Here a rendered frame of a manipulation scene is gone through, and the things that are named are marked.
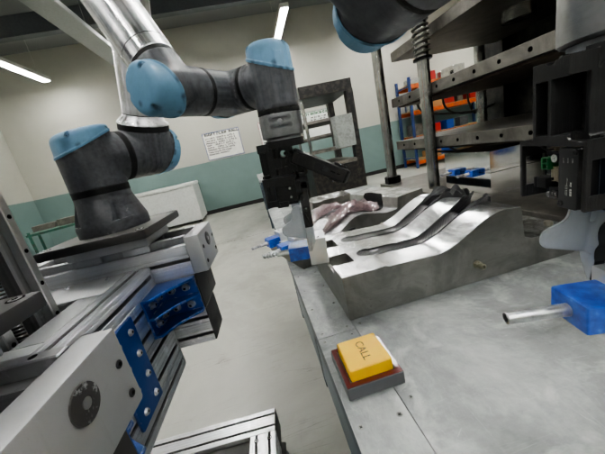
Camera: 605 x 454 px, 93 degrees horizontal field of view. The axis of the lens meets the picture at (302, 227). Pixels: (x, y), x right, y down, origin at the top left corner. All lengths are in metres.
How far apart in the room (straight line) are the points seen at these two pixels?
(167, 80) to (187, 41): 7.77
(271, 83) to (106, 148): 0.41
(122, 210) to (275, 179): 0.38
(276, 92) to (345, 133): 4.44
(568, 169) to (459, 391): 0.28
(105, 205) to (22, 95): 8.49
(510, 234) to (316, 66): 7.74
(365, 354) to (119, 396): 0.29
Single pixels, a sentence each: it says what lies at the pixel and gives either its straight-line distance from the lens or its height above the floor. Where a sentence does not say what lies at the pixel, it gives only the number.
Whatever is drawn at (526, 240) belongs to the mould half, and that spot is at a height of 0.86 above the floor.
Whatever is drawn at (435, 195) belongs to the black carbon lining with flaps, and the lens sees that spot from 0.82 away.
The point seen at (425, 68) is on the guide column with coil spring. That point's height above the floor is 1.35.
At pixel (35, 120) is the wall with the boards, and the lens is 9.06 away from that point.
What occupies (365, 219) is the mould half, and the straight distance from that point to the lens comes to 0.91.
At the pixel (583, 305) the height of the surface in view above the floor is 0.94.
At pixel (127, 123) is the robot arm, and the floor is 1.26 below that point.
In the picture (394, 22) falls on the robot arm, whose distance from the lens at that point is 0.33.
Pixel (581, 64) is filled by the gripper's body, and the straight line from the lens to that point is 0.30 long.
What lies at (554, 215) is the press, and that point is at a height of 0.78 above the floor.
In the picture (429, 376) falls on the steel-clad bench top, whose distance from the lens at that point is 0.47.
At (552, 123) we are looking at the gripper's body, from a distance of 0.31.
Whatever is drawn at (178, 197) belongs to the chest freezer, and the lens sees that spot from 7.08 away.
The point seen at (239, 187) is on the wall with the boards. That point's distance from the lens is 7.74.
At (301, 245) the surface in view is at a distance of 0.57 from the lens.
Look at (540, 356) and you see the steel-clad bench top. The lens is 0.52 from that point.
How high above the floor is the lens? 1.13
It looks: 15 degrees down
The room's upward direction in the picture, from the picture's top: 13 degrees counter-clockwise
